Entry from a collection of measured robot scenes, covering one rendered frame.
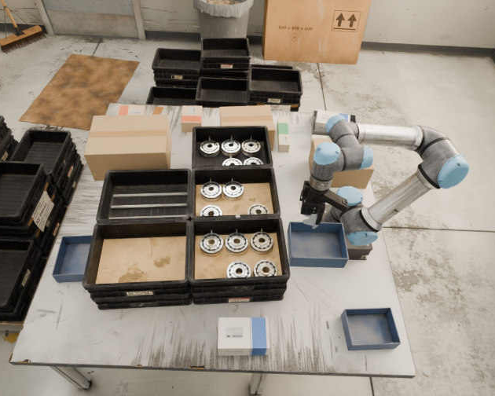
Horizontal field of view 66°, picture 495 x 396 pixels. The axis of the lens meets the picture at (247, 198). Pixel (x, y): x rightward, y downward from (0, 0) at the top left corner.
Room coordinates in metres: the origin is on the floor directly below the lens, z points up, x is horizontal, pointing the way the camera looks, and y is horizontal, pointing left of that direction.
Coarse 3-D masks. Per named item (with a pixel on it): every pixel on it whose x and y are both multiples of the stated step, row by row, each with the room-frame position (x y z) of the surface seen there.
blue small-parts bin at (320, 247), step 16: (304, 224) 0.82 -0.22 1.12; (320, 224) 0.82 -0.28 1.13; (336, 224) 0.82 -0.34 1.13; (288, 240) 0.76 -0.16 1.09; (304, 240) 0.78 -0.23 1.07; (320, 240) 0.79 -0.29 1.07; (336, 240) 0.79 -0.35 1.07; (288, 256) 0.71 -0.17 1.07; (304, 256) 0.71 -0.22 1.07; (320, 256) 0.72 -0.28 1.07; (336, 256) 0.72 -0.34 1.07
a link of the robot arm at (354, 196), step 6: (348, 186) 1.11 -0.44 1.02; (336, 192) 1.07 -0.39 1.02; (342, 192) 1.06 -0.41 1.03; (348, 192) 1.07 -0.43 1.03; (354, 192) 1.07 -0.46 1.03; (360, 192) 1.07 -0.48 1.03; (348, 198) 1.03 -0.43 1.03; (354, 198) 1.03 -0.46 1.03; (360, 198) 1.03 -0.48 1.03; (348, 204) 1.00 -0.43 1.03; (354, 204) 1.00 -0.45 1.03; (360, 204) 1.02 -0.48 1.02; (336, 210) 1.02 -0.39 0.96; (348, 210) 0.98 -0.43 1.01; (336, 216) 1.02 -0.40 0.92
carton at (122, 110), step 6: (120, 108) 1.83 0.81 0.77; (126, 108) 1.83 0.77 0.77; (132, 108) 1.83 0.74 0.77; (138, 108) 1.84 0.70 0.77; (144, 108) 1.84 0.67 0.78; (120, 114) 1.78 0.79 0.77; (126, 114) 1.78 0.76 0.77; (132, 114) 1.78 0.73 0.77; (138, 114) 1.79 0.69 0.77; (144, 114) 1.80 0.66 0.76
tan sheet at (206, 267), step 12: (276, 240) 0.92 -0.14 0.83; (228, 252) 0.85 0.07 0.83; (252, 252) 0.85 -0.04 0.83; (276, 252) 0.86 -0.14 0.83; (204, 264) 0.78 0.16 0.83; (216, 264) 0.78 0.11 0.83; (228, 264) 0.79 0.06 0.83; (252, 264) 0.80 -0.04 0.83; (276, 264) 0.80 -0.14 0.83; (204, 276) 0.73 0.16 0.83; (216, 276) 0.73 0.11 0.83; (252, 276) 0.74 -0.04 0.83
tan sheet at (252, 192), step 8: (248, 184) 1.25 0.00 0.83; (256, 184) 1.25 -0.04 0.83; (264, 184) 1.25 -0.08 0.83; (248, 192) 1.19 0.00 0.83; (256, 192) 1.19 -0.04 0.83; (264, 192) 1.20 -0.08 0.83; (200, 200) 1.12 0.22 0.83; (216, 200) 1.13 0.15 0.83; (224, 200) 1.13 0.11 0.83; (240, 200) 1.14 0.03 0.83; (248, 200) 1.14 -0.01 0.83; (256, 200) 1.14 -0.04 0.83; (264, 200) 1.15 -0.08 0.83; (200, 208) 1.07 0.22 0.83; (224, 208) 1.08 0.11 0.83; (232, 208) 1.09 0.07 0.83; (240, 208) 1.09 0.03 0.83; (272, 208) 1.10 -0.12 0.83
